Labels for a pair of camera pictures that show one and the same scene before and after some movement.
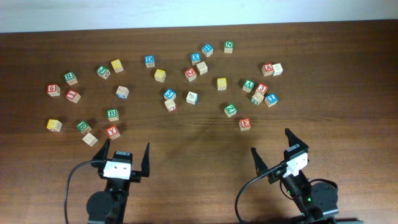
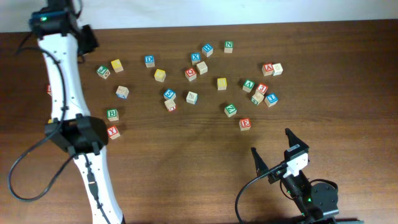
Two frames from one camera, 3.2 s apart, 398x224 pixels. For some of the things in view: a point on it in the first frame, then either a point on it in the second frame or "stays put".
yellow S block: (222, 83) stays put
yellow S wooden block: (160, 75) stays put
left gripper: (137, 177) → (90, 40)
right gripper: (261, 166) stays put
